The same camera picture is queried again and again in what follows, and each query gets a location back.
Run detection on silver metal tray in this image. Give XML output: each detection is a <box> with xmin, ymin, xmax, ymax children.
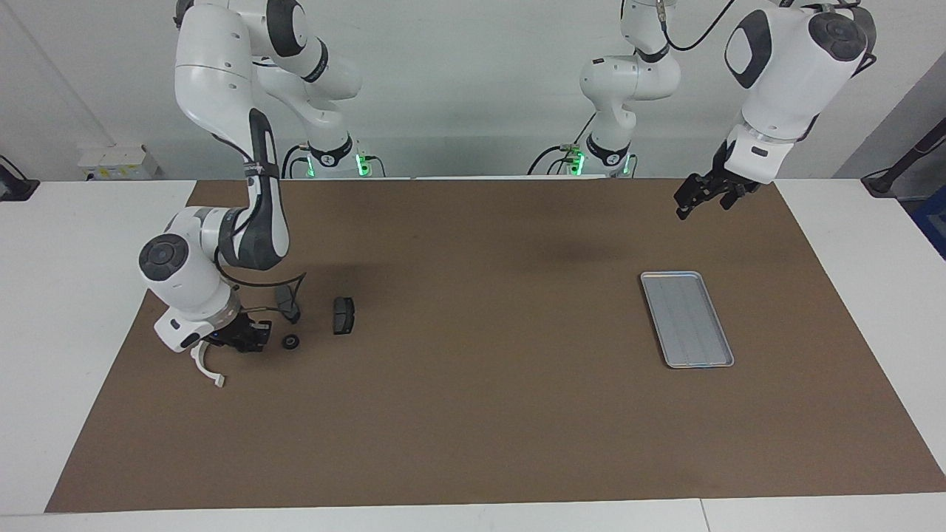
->
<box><xmin>640</xmin><ymin>270</ymin><xmax>735</xmax><ymax>369</ymax></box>

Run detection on curved grey brake pad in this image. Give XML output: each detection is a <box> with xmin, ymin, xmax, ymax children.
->
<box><xmin>274</xmin><ymin>284</ymin><xmax>302</xmax><ymax>325</ymax></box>

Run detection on black stand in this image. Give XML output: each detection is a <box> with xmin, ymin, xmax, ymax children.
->
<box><xmin>861</xmin><ymin>118</ymin><xmax>946</xmax><ymax>197</ymax></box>

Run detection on blue box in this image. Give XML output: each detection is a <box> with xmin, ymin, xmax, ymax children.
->
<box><xmin>913</xmin><ymin>185</ymin><xmax>946</xmax><ymax>259</ymax></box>

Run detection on brown table mat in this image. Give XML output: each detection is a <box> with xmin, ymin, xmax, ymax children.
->
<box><xmin>44</xmin><ymin>177</ymin><xmax>946</xmax><ymax>514</ymax></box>

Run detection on black table clamp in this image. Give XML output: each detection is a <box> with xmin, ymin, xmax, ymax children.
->
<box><xmin>0</xmin><ymin>155</ymin><xmax>39</xmax><ymax>202</ymax></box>

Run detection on white semicircular bracket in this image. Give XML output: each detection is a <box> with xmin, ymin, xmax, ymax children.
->
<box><xmin>191</xmin><ymin>344</ymin><xmax>226</xmax><ymax>389</ymax></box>

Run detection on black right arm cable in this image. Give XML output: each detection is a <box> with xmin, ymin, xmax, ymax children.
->
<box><xmin>217</xmin><ymin>262</ymin><xmax>307</xmax><ymax>326</ymax></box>

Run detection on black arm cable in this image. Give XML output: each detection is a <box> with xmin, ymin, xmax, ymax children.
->
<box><xmin>217</xmin><ymin>262</ymin><xmax>307</xmax><ymax>326</ymax></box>
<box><xmin>661</xmin><ymin>0</ymin><xmax>740</xmax><ymax>53</ymax></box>

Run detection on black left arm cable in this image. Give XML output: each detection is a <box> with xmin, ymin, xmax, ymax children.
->
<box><xmin>661</xmin><ymin>0</ymin><xmax>740</xmax><ymax>53</ymax></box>

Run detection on black left arm base cables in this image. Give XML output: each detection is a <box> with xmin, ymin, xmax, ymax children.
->
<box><xmin>527</xmin><ymin>111</ymin><xmax>599</xmax><ymax>177</ymax></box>

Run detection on black arm base cables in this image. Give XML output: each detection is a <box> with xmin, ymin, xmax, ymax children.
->
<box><xmin>527</xmin><ymin>111</ymin><xmax>599</xmax><ymax>177</ymax></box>
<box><xmin>281</xmin><ymin>144</ymin><xmax>385</xmax><ymax>180</ymax></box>

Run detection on black right arm base cables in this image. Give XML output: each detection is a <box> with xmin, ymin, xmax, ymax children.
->
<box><xmin>281</xmin><ymin>144</ymin><xmax>385</xmax><ymax>180</ymax></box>

